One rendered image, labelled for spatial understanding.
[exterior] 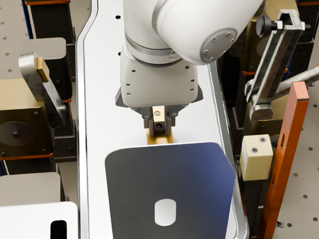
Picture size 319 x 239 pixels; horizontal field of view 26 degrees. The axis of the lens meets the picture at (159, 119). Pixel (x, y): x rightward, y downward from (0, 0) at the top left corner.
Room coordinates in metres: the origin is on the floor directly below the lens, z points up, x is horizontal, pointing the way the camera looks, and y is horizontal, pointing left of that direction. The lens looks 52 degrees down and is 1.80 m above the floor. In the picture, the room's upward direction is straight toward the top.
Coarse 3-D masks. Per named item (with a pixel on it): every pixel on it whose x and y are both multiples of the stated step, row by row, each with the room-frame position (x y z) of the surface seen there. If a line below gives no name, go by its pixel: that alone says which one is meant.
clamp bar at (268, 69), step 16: (288, 16) 0.63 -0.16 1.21; (256, 32) 0.61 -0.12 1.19; (272, 32) 0.63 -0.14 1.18; (288, 32) 0.60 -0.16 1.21; (272, 48) 0.63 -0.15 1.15; (288, 48) 0.60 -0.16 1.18; (272, 64) 0.60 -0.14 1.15; (256, 80) 0.63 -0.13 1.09; (272, 80) 0.60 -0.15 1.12; (256, 96) 0.60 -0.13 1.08; (272, 96) 0.60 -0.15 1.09
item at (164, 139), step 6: (156, 108) 0.64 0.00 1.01; (162, 108) 0.64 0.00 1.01; (162, 114) 0.63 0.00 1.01; (156, 120) 0.62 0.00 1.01; (162, 120) 0.62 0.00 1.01; (156, 126) 0.61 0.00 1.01; (162, 126) 0.60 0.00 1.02; (156, 132) 0.60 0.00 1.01; (162, 132) 0.60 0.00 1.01; (150, 138) 0.59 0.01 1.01; (156, 138) 0.59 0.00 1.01; (162, 138) 0.59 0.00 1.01; (168, 138) 0.59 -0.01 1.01; (150, 144) 0.58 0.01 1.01; (156, 144) 0.58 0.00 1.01
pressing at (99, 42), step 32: (96, 0) 0.89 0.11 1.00; (96, 32) 0.81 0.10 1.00; (96, 64) 0.74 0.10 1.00; (96, 96) 0.67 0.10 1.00; (96, 128) 0.61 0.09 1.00; (128, 128) 0.61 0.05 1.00; (192, 128) 0.61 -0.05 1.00; (224, 128) 0.61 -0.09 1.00; (96, 160) 0.56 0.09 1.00; (96, 192) 0.50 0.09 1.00; (96, 224) 0.45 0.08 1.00
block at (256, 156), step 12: (252, 144) 0.54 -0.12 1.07; (264, 144) 0.54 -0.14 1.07; (240, 156) 0.55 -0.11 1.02; (252, 156) 0.52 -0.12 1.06; (264, 156) 0.52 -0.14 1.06; (252, 168) 0.52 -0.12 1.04; (264, 168) 0.52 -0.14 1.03; (240, 180) 0.54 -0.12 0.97; (252, 180) 0.52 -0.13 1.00; (264, 180) 0.52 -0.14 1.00; (252, 192) 0.52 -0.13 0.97; (252, 204) 0.52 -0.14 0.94; (252, 216) 0.52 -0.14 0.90; (252, 228) 0.52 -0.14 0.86
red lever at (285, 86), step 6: (318, 66) 0.63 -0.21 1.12; (306, 72) 0.62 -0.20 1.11; (312, 72) 0.62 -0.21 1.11; (318, 72) 0.62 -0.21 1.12; (294, 78) 0.62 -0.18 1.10; (300, 78) 0.62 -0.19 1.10; (306, 78) 0.62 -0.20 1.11; (312, 78) 0.61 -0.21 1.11; (318, 78) 0.61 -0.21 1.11; (282, 84) 0.62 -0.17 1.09; (288, 84) 0.62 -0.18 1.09; (306, 84) 0.61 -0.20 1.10; (282, 90) 0.61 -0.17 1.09; (288, 90) 0.61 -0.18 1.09; (252, 96) 0.62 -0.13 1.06; (276, 96) 0.61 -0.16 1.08
